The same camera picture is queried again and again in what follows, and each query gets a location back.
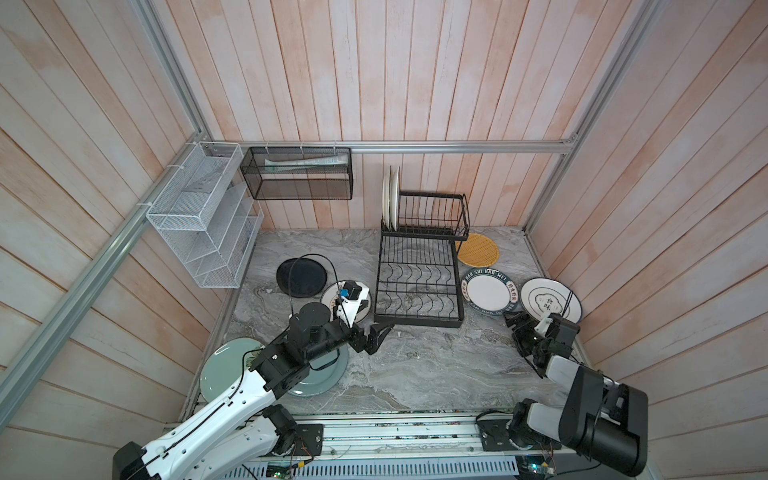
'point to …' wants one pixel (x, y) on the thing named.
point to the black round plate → (307, 277)
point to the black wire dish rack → (417, 278)
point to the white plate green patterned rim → (489, 291)
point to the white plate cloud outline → (542, 296)
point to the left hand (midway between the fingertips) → (379, 320)
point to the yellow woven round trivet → (478, 251)
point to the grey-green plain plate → (323, 373)
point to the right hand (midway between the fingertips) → (508, 320)
